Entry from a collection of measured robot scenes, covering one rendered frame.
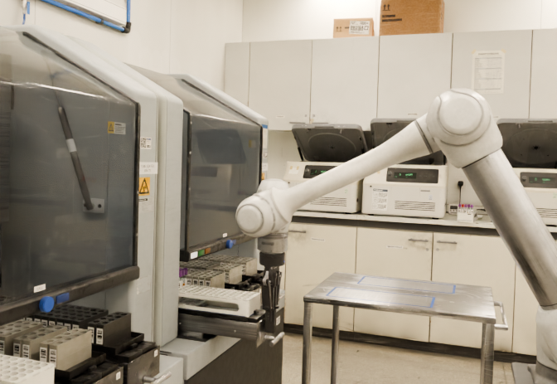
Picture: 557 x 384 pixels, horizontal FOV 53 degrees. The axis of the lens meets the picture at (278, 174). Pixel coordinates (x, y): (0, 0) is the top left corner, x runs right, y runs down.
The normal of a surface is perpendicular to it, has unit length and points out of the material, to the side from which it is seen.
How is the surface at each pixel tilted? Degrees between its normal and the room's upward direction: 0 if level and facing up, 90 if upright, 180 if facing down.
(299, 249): 90
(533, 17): 90
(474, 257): 90
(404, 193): 90
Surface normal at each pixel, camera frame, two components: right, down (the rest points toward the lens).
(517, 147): -0.23, 0.80
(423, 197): -0.32, 0.02
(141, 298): 0.94, 0.04
